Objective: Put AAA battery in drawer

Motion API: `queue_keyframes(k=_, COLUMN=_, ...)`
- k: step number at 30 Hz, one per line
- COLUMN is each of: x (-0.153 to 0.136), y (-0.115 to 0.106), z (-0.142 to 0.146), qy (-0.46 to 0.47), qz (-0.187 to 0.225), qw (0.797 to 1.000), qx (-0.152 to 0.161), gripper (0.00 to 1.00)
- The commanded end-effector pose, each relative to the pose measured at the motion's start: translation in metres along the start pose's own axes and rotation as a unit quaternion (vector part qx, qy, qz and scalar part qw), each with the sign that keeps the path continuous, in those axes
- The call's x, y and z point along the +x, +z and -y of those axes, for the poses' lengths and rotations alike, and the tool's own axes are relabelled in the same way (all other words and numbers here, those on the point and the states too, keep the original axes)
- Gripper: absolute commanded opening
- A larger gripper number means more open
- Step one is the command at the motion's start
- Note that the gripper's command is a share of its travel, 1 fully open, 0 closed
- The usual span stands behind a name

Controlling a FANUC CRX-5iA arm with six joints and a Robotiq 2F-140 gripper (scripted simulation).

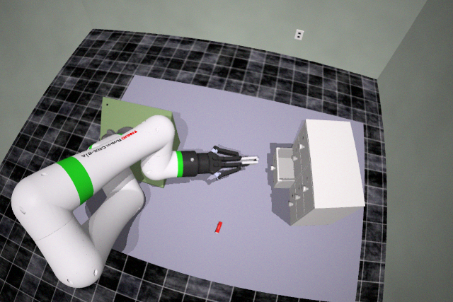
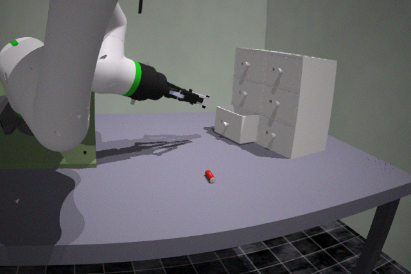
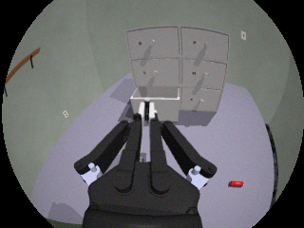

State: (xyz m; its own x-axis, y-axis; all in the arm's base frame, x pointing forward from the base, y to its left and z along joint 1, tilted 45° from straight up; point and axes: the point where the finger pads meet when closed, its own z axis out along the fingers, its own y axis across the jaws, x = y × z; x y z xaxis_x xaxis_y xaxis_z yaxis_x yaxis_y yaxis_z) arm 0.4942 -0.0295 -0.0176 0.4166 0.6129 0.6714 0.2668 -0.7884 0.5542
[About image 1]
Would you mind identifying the grey drawer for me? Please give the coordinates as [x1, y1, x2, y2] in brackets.
[292, 137, 302, 180]
[302, 164, 314, 213]
[288, 184, 297, 223]
[270, 148, 295, 188]
[294, 175, 305, 219]
[299, 123, 310, 170]

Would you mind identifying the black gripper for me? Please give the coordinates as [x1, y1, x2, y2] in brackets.
[197, 146, 258, 180]

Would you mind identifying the small white chest of drawers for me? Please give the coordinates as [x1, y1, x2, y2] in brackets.
[289, 119, 365, 226]

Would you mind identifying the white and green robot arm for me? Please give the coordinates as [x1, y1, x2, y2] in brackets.
[11, 115, 200, 288]

